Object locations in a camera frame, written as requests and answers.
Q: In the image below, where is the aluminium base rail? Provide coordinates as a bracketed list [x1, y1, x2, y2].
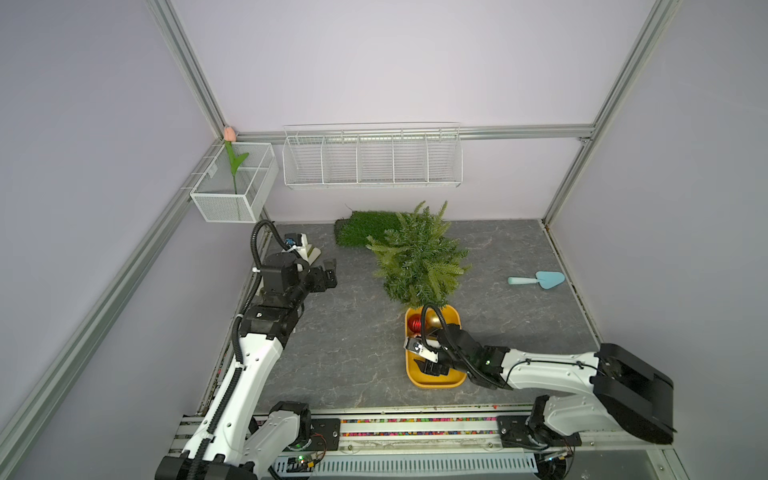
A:
[167, 407, 667, 480]

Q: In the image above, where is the matte gold ball ornament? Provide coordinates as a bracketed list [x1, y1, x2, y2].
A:
[425, 309, 442, 332]

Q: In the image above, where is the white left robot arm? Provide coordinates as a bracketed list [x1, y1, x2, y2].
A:
[154, 220, 337, 479]

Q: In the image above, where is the red ribbed ball ornament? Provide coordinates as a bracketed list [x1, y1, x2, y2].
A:
[406, 313, 422, 336]

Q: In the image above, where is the long white wire shelf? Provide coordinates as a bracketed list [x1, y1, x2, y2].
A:
[282, 122, 464, 189]

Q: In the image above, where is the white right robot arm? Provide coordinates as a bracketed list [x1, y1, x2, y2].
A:
[404, 305, 676, 451]

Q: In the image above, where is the pink artificial tulip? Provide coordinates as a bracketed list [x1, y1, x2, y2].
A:
[223, 126, 250, 194]

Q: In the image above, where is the teal garden trowel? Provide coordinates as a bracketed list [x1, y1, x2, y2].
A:
[507, 271, 566, 290]

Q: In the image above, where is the small green christmas tree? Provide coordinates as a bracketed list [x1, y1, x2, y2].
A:
[366, 202, 470, 308]

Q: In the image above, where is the green artificial grass mat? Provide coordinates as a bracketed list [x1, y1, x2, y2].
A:
[334, 211, 401, 248]

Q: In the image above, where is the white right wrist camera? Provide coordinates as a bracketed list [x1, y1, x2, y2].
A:
[404, 337, 439, 363]

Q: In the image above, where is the yellow plastic tray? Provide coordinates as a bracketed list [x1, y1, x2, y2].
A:
[404, 305, 467, 389]

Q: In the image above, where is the small white wire basket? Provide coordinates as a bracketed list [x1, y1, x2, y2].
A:
[190, 141, 279, 224]

